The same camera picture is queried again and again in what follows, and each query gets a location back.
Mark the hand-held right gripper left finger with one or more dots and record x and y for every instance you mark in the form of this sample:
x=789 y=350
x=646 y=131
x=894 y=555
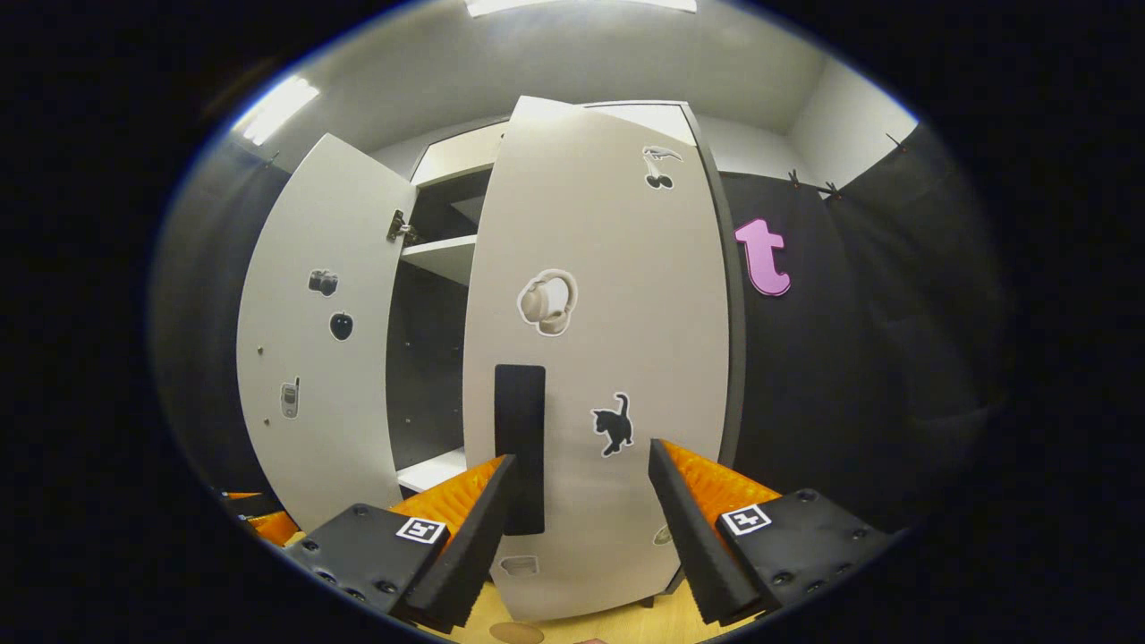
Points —
x=465 y=555

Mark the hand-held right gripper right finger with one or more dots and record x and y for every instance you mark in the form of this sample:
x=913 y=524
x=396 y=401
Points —
x=702 y=546

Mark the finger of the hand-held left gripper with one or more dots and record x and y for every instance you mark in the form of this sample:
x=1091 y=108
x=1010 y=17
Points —
x=268 y=526

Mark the white cabinet door with stickers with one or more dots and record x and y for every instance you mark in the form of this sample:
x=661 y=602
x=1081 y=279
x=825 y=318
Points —
x=313 y=358
x=626 y=313

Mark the white cabinet shelf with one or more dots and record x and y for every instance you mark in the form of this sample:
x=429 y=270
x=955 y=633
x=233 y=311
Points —
x=434 y=470
x=443 y=258

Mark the round brown coaster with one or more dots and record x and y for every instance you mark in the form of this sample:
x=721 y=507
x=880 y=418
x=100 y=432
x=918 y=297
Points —
x=517 y=633

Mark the white cabinet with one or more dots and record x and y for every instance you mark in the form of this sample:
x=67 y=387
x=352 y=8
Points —
x=429 y=358

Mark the ceiling light panel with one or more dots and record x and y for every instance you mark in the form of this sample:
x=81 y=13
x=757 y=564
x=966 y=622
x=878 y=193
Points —
x=581 y=5
x=277 y=109

